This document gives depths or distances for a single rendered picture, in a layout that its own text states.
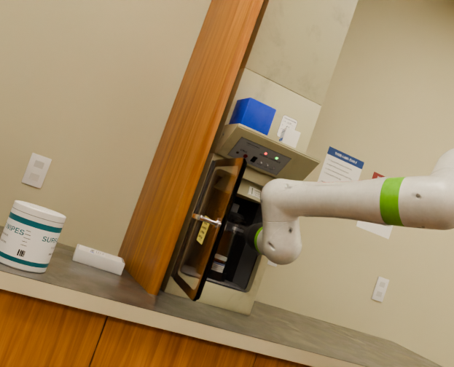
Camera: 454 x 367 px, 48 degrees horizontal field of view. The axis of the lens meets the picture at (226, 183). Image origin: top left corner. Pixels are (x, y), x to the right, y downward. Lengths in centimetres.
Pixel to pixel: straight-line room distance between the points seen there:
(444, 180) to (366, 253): 140
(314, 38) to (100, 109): 82
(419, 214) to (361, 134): 133
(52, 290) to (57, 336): 13
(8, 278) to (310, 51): 120
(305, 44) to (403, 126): 96
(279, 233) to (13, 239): 67
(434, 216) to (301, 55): 85
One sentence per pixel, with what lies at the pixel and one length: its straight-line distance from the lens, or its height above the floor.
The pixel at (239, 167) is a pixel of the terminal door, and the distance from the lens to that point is 137.
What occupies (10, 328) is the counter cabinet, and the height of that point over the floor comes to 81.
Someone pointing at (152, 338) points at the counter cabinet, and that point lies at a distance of 141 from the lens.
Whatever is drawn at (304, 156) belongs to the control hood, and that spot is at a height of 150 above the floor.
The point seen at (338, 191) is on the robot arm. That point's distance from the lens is 129.
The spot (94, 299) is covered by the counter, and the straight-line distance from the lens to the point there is 131.
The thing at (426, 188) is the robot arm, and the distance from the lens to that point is 120.
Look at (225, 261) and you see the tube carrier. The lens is 178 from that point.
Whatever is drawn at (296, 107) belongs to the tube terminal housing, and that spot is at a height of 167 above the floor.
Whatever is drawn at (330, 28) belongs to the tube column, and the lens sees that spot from 192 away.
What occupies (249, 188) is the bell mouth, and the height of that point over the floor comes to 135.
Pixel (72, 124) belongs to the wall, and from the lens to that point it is 199.
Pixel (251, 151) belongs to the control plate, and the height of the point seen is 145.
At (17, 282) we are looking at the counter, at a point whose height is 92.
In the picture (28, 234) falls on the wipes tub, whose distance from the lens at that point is 133.
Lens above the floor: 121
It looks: 4 degrees up
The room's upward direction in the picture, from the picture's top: 20 degrees clockwise
